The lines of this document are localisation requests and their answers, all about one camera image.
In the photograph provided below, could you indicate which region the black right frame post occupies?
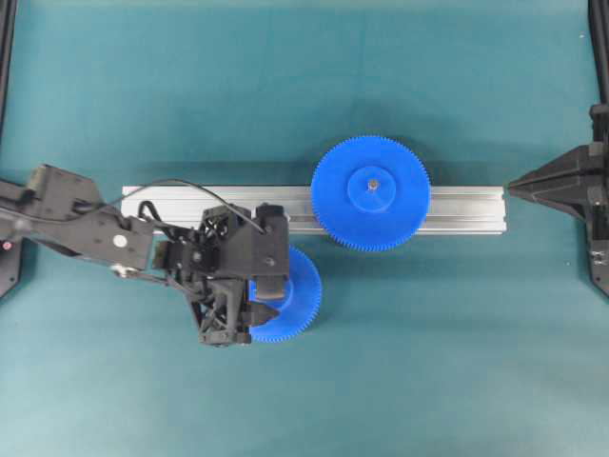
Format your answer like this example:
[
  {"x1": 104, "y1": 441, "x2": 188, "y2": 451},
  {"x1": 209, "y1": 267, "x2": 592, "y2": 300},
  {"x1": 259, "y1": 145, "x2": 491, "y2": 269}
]
[{"x1": 588, "y1": 0, "x2": 608, "y2": 104}]

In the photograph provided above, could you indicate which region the black frame post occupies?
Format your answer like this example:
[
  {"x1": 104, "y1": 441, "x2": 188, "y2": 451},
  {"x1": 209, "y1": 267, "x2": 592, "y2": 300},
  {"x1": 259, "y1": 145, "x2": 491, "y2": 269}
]
[
  {"x1": 588, "y1": 0, "x2": 608, "y2": 104},
  {"x1": 0, "y1": 0, "x2": 18, "y2": 129}
]

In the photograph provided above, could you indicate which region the small blue gear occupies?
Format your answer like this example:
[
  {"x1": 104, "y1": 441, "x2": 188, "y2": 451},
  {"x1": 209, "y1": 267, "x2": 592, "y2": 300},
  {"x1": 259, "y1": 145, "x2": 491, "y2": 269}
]
[{"x1": 248, "y1": 246, "x2": 323, "y2": 343}]

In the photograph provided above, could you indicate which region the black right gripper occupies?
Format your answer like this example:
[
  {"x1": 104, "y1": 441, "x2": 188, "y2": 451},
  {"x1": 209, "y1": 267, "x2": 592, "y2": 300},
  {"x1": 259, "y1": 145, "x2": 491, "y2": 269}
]
[{"x1": 507, "y1": 104, "x2": 608, "y2": 286}]

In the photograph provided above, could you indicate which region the aluminium extrusion rail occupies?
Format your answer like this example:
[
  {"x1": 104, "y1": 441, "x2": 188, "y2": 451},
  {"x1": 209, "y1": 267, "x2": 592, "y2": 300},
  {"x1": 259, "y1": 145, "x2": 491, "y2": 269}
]
[{"x1": 121, "y1": 186, "x2": 507, "y2": 235}]

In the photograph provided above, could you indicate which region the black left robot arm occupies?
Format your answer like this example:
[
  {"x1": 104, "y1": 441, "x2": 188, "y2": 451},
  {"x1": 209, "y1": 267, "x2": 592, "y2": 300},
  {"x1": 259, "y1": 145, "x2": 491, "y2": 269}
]
[{"x1": 1, "y1": 165, "x2": 289, "y2": 347}]

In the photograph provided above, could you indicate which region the black camera cable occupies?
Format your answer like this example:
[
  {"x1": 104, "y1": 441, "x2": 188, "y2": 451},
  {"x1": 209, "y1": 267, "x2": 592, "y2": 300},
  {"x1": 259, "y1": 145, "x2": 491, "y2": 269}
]
[{"x1": 97, "y1": 178, "x2": 267, "y2": 235}]

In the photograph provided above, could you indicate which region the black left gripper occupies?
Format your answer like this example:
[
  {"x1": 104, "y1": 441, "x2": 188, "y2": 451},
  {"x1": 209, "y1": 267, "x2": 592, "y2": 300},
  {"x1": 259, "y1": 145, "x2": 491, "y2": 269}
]
[{"x1": 152, "y1": 205, "x2": 286, "y2": 348}]

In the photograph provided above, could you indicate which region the large blue gear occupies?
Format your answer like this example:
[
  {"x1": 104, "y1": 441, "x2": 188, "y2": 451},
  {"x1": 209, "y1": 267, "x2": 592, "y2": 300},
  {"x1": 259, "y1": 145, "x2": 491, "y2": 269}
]
[{"x1": 310, "y1": 135, "x2": 431, "y2": 251}]

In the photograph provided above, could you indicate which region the black left frame post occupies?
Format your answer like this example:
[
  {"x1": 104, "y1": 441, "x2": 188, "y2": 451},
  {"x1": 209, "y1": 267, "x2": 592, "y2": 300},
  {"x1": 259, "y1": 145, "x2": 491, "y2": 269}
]
[{"x1": 0, "y1": 0, "x2": 18, "y2": 129}]

